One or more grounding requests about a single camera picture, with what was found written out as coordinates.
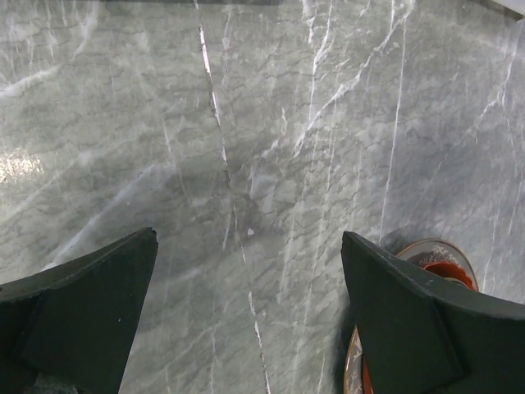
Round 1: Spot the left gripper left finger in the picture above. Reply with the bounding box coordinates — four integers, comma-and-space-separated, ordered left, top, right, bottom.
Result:
1, 227, 158, 393

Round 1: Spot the clear glass plate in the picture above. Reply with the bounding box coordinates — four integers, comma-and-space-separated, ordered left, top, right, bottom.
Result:
343, 238, 478, 393

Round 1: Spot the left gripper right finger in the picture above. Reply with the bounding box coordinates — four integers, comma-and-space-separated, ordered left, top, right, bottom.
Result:
341, 231, 524, 393

